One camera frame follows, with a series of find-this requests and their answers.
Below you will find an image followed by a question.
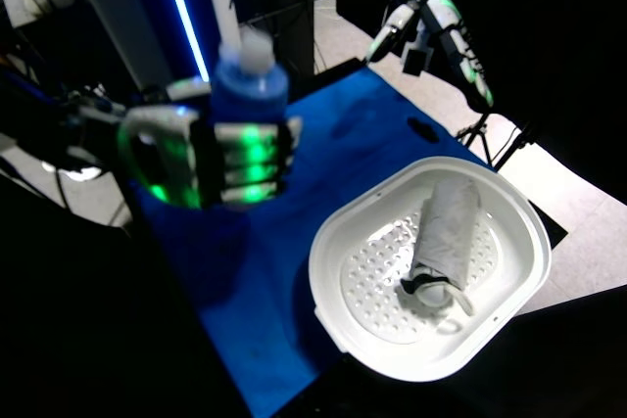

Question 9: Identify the blue bottle with white cap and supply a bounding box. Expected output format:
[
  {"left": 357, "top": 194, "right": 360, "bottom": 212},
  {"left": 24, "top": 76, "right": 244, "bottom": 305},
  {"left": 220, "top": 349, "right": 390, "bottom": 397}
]
[{"left": 209, "top": 28, "right": 290, "bottom": 128}]

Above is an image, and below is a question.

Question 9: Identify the grey umbrella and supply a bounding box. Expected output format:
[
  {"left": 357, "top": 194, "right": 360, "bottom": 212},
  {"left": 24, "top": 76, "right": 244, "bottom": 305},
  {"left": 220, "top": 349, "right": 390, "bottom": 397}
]
[{"left": 399, "top": 176, "right": 484, "bottom": 317}]

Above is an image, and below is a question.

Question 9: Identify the black metal rack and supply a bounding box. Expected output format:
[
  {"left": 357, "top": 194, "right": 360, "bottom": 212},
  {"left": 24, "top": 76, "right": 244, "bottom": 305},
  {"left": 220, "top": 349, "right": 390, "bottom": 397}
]
[{"left": 225, "top": 0, "right": 317, "bottom": 96}]

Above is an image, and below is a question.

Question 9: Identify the blue table cloth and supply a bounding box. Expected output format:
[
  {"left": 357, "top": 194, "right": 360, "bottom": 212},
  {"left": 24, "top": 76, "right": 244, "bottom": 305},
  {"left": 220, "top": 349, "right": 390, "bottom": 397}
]
[{"left": 129, "top": 67, "right": 496, "bottom": 417}]

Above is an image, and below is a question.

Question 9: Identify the glowing blue light strip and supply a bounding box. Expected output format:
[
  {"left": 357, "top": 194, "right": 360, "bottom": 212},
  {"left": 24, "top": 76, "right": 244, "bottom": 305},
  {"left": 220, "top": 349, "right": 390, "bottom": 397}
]
[{"left": 160, "top": 0, "right": 212, "bottom": 82}]

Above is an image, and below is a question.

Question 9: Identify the small black object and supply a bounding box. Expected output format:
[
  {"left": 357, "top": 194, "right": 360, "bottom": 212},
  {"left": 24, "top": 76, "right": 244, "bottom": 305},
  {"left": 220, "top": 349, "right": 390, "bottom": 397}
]
[{"left": 408, "top": 116, "right": 441, "bottom": 144}]

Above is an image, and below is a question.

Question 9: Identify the grey square column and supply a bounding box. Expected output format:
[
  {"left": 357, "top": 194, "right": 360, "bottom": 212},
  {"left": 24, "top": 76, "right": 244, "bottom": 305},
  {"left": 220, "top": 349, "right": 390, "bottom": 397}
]
[{"left": 63, "top": 0, "right": 195, "bottom": 96}]

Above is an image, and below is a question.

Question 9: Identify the black tripod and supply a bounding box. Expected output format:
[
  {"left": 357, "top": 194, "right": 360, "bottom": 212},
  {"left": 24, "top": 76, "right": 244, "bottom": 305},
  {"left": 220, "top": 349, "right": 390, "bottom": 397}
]
[{"left": 455, "top": 114, "right": 528, "bottom": 169}]

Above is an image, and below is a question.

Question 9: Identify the white perforated plastic basket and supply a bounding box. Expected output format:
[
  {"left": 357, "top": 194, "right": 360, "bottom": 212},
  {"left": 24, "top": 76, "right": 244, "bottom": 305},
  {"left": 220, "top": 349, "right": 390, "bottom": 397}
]
[{"left": 307, "top": 156, "right": 553, "bottom": 384}]

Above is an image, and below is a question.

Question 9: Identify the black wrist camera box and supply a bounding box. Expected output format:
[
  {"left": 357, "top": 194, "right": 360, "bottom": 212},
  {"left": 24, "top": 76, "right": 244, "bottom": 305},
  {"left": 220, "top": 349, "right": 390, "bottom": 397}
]
[{"left": 401, "top": 45, "right": 435, "bottom": 77}]

